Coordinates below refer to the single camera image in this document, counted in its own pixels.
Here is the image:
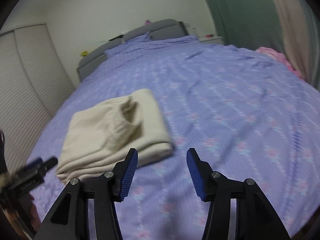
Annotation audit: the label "cream pants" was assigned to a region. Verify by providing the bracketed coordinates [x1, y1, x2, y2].
[56, 88, 174, 184]

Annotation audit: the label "person's left hand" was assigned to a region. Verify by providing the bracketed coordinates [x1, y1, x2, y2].
[4, 193, 42, 239]

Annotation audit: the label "purple patterned bed cover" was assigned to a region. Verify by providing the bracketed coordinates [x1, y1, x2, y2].
[31, 37, 319, 239]

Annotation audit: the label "white slatted wardrobe door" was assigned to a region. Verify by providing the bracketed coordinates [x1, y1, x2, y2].
[1, 24, 75, 173]

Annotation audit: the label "pink crumpled blanket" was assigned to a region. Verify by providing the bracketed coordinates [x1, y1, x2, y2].
[255, 47, 303, 80]

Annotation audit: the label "white bedside table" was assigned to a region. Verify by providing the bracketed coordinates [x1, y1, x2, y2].
[199, 36, 224, 45]

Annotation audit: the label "clear plastic bottle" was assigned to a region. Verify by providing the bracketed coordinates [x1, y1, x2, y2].
[192, 28, 197, 37]

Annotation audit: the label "purple patterned pillow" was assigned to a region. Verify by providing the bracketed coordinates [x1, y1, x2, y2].
[123, 32, 151, 44]

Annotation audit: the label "green curtain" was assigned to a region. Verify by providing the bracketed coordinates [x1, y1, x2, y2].
[206, 0, 319, 89]

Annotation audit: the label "beige curtain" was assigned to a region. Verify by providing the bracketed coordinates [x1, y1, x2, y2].
[273, 0, 311, 81]

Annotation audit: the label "grey upholstered headboard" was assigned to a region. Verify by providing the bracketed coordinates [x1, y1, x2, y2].
[77, 19, 189, 82]

